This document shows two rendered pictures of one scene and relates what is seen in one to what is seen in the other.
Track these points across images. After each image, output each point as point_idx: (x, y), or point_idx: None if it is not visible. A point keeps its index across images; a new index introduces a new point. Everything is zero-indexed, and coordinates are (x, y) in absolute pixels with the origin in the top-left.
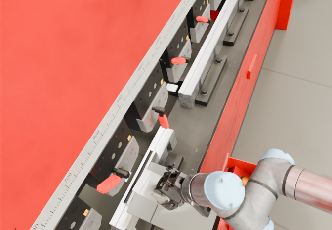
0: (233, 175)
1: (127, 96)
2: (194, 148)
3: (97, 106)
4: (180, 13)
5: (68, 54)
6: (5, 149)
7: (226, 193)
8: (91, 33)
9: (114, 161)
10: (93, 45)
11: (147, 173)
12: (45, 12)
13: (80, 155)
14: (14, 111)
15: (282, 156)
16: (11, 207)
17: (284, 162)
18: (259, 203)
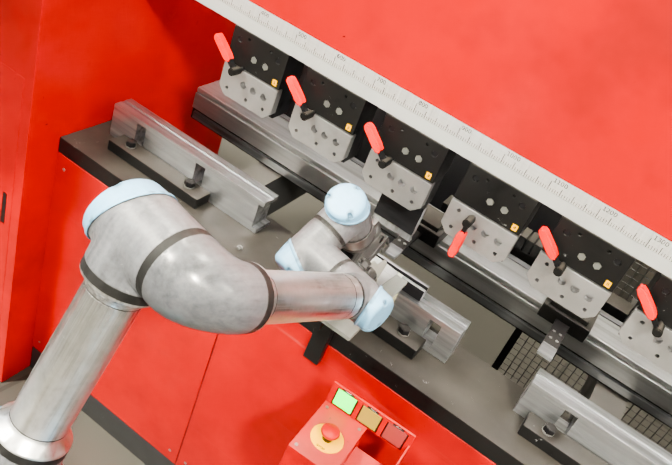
0: (360, 203)
1: (473, 145)
2: (430, 380)
3: (449, 91)
4: (627, 232)
5: (481, 27)
6: None
7: (342, 191)
8: (510, 47)
9: (399, 155)
10: (502, 55)
11: (389, 271)
12: None
13: (402, 89)
14: None
15: (378, 295)
16: (360, 24)
17: (369, 292)
18: (324, 249)
